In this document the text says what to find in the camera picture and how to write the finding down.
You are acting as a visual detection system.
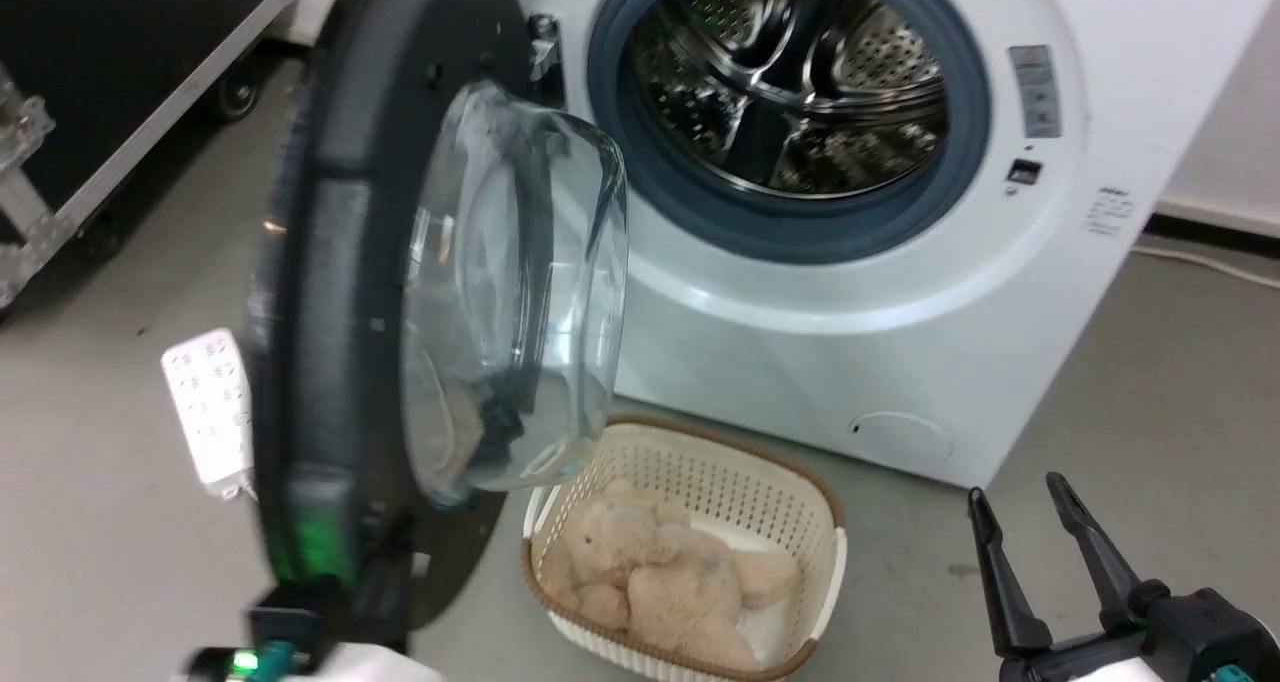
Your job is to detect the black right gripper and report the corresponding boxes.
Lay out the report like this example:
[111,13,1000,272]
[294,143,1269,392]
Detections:
[967,472,1280,682]

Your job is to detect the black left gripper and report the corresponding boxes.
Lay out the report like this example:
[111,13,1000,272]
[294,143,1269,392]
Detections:
[248,467,418,668]

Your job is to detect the black washing machine door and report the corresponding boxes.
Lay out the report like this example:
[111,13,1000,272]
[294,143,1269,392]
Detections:
[245,0,631,633]

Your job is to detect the white front-load washing machine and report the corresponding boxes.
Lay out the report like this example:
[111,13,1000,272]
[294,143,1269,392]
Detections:
[510,0,1280,490]

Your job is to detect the metal door hinge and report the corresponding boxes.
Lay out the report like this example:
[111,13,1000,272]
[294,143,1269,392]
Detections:
[527,12,567,108]

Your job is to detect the white power strip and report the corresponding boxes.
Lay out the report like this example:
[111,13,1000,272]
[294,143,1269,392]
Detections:
[160,328,259,501]

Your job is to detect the beige teddy bear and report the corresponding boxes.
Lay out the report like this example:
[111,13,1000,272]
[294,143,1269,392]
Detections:
[540,479,801,671]

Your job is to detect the cream laundry basket brown rim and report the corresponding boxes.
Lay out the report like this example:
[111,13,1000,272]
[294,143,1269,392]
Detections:
[520,415,849,682]

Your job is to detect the black caster wheel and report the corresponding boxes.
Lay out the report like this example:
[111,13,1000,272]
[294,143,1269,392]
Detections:
[213,60,265,124]
[78,217,129,266]

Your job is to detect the grey warning sticker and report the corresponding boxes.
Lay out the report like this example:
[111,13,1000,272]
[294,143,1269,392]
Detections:
[1008,45,1063,140]

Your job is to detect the black flight case aluminium edges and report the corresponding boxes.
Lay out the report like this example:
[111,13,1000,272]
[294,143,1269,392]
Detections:
[0,0,301,313]

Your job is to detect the white floor cable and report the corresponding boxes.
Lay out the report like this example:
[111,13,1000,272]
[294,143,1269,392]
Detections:
[1130,245,1280,290]

